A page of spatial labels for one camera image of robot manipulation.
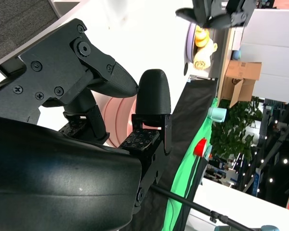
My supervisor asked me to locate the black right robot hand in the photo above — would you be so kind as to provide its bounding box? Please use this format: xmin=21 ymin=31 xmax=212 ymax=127
xmin=0 ymin=18 xmax=173 ymax=231

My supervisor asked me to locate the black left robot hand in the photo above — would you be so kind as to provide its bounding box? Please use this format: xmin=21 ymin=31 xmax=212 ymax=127
xmin=175 ymin=0 xmax=258 ymax=29

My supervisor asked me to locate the orange yellow fruit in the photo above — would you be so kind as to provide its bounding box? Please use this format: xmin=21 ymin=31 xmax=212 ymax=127
xmin=194 ymin=26 xmax=211 ymax=48

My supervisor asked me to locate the wooden edged side table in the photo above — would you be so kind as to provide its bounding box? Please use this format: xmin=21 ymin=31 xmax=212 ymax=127
xmin=216 ymin=9 xmax=289 ymax=105

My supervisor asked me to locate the brown cardboard box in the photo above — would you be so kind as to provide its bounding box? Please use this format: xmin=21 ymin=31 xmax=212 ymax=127
xmin=225 ymin=60 xmax=263 ymax=109

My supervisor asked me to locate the black backdrop cloth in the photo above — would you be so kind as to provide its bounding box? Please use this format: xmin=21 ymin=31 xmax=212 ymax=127
xmin=132 ymin=78 xmax=219 ymax=231

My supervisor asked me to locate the mint green mug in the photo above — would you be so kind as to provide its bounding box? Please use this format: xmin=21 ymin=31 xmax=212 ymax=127
xmin=208 ymin=106 xmax=228 ymax=123

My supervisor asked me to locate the green leafy plant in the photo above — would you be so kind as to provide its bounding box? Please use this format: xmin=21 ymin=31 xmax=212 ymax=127
xmin=210 ymin=96 xmax=264 ymax=162

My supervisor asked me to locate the black stand pole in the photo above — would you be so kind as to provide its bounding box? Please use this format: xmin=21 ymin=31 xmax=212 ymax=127
xmin=150 ymin=184 xmax=256 ymax=231

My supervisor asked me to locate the green cloth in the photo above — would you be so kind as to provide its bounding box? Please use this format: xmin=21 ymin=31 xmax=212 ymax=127
xmin=163 ymin=97 xmax=220 ymax=231

